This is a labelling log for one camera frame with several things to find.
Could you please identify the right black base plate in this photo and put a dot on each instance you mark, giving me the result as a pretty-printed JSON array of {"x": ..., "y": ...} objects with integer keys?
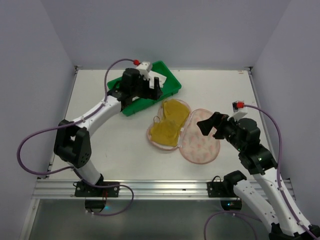
[{"x": 216, "y": 189}]

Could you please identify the white bra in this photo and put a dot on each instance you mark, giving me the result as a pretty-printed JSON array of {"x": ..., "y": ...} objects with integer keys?
[{"x": 151, "y": 78}]

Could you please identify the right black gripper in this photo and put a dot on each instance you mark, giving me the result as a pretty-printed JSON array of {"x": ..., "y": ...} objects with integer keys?
[{"x": 220, "y": 125}]

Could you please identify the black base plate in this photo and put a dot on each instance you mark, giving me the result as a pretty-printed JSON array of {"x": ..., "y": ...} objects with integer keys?
[
  {"x": 87, "y": 191},
  {"x": 216, "y": 189}
]

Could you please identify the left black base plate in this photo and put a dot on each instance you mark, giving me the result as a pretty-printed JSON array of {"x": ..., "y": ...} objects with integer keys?
[{"x": 87, "y": 191}]

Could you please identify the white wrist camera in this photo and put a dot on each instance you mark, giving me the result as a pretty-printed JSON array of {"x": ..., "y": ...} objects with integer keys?
[
  {"x": 145, "y": 69},
  {"x": 239, "y": 110}
]

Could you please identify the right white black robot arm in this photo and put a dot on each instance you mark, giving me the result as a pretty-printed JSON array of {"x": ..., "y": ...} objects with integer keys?
[{"x": 278, "y": 211}]

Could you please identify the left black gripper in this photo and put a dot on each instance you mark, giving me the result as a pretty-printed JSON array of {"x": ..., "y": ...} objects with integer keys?
[{"x": 149, "y": 88}]

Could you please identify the aluminium mounting rail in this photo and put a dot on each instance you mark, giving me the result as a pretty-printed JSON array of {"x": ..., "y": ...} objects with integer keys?
[{"x": 56, "y": 189}]

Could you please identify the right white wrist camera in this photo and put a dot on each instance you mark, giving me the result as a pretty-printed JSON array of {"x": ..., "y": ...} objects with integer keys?
[{"x": 239, "y": 110}]

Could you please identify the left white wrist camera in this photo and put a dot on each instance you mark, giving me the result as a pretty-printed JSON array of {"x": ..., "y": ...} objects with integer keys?
[{"x": 145, "y": 69}]

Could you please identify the peach patterned mesh laundry bag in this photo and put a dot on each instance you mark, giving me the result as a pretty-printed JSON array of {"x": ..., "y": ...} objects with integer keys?
[{"x": 193, "y": 146}]

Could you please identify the green plastic tray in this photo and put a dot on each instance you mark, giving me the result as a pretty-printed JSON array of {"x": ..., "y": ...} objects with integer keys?
[{"x": 171, "y": 87}]

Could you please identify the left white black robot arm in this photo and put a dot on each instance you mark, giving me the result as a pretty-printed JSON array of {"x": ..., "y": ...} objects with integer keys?
[{"x": 73, "y": 138}]

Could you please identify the mustard yellow bra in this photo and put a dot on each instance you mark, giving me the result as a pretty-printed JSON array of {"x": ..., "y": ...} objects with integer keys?
[{"x": 166, "y": 132}]

